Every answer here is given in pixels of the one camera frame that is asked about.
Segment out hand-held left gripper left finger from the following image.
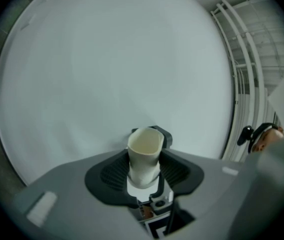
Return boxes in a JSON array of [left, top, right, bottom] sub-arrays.
[[14, 150, 150, 240]]

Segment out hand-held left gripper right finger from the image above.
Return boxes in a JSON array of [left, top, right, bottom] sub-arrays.
[[156, 125, 252, 240]]

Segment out white ceiling pipe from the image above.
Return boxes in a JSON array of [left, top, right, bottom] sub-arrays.
[[210, 3, 250, 161], [220, 0, 269, 162]]

